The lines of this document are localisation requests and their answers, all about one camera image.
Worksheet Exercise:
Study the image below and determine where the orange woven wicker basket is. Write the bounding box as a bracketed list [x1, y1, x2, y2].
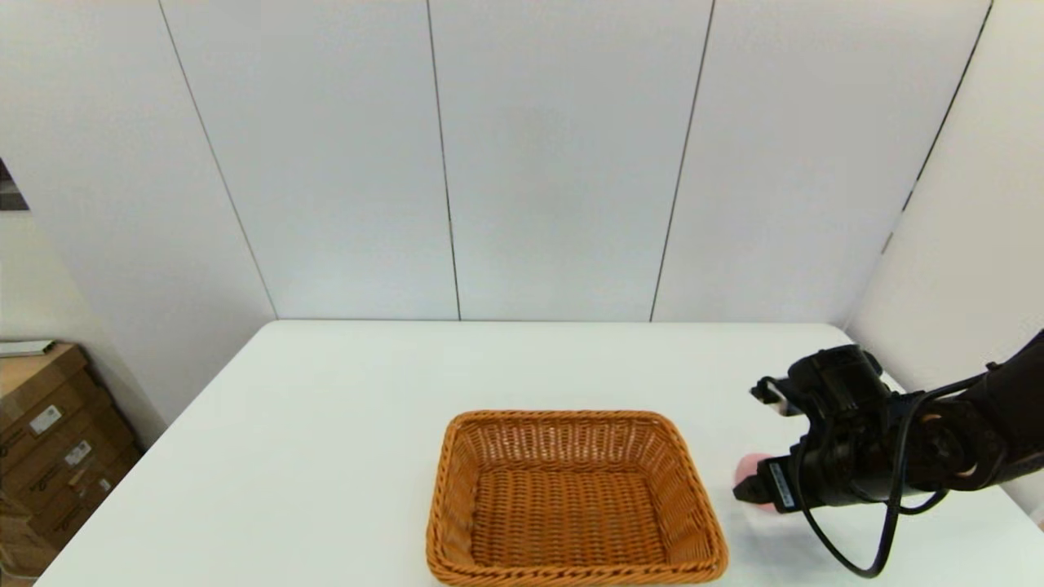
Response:
[426, 409, 729, 587]

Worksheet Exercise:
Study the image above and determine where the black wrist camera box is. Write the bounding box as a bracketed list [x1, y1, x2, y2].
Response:
[787, 346, 891, 408]

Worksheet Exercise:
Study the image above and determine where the brown cardboard box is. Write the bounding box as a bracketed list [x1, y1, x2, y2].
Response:
[0, 387, 125, 490]
[0, 440, 144, 576]
[0, 343, 91, 429]

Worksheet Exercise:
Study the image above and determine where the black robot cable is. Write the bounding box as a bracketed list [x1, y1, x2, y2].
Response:
[795, 371, 994, 578]

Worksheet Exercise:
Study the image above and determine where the pink peach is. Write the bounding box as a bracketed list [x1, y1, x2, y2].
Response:
[736, 452, 776, 510]

